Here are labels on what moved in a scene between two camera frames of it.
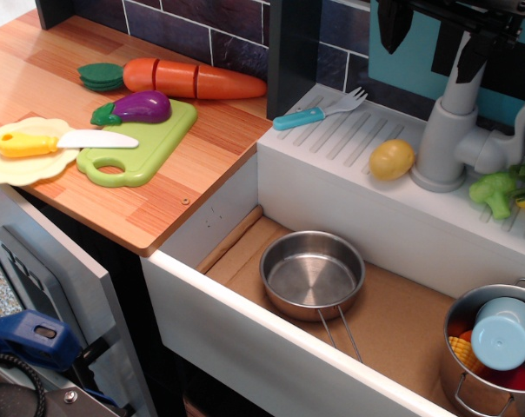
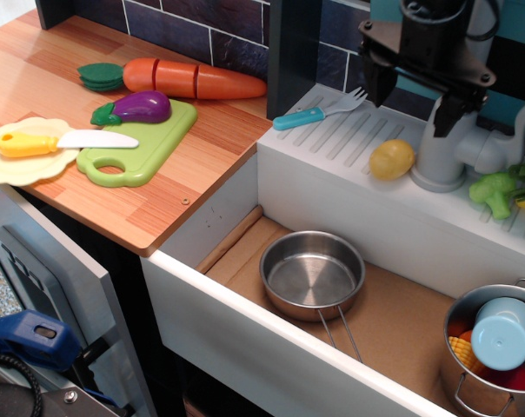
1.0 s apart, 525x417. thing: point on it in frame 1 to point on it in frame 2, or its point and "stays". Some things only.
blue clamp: x=40 y=340 stays
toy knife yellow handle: x=16 y=144 stays
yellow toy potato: x=391 y=159 stays
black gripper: x=495 y=23 to x=429 y=42
